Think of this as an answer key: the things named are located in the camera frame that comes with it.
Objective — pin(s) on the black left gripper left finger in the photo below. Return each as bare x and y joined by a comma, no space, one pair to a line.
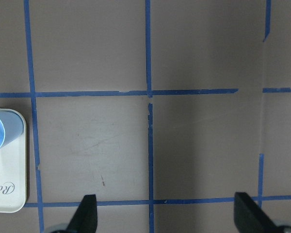
84,219

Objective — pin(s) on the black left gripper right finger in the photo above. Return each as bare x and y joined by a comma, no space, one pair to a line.
249,218

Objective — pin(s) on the blue cup near tray corner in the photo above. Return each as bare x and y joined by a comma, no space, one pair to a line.
11,127

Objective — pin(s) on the cream rabbit tray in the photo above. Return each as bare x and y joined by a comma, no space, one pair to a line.
13,172

